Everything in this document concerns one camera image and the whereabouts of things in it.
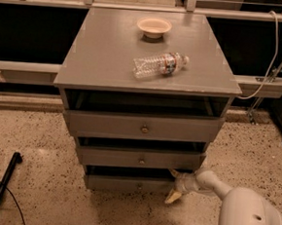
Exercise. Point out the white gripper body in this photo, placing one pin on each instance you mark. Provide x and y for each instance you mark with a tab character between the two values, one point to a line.
184	182

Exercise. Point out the grey bottom drawer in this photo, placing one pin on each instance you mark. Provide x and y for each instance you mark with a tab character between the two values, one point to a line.
128	184

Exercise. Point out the grey drawer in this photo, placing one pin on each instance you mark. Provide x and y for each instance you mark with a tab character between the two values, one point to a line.
142	159
137	126
128	184

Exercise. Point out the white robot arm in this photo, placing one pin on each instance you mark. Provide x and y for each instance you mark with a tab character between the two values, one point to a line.
240	206

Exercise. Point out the grey middle drawer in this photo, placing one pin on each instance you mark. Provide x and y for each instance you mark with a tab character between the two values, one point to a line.
142	159

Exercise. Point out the grey wooden drawer cabinet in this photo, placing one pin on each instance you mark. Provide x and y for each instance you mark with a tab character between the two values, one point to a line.
97	76

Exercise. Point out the grey top drawer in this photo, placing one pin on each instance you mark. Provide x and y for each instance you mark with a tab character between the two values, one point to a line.
137	126

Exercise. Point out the clear plastic water bottle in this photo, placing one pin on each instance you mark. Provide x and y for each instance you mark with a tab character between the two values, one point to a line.
162	65

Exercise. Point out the beige paper bowl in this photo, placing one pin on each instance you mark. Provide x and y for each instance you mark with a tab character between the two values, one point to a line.
154	27

